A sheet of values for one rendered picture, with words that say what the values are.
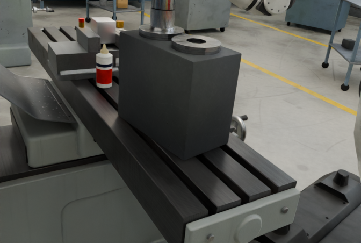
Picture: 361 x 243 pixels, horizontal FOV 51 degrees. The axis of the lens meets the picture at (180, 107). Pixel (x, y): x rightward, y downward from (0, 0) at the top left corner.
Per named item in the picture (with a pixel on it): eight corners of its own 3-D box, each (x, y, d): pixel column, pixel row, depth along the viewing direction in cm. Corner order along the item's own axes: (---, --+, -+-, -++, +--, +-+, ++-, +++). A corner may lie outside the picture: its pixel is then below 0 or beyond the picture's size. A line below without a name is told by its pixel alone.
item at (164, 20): (144, 27, 73) (146, -3, 71) (159, 24, 77) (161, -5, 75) (164, 32, 71) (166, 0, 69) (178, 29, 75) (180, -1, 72)
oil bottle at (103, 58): (108, 81, 101) (109, 41, 96) (114, 87, 97) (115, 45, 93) (94, 84, 99) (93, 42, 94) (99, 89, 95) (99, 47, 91)
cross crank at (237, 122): (233, 134, 157) (237, 108, 152) (251, 148, 148) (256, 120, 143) (201, 141, 149) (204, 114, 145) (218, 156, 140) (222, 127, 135)
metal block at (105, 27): (108, 37, 111) (109, 16, 108) (115, 43, 106) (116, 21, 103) (91, 38, 108) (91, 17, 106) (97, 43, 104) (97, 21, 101)
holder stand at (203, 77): (160, 104, 90) (166, 20, 82) (229, 143, 75) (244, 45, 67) (117, 115, 83) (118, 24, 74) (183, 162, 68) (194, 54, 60)
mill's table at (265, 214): (84, 42, 163) (84, 24, 159) (298, 224, 67) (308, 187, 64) (27, 45, 151) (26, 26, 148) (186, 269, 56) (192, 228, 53)
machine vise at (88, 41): (156, 56, 126) (158, 23, 121) (177, 70, 114) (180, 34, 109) (47, 63, 110) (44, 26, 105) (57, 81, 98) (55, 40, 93)
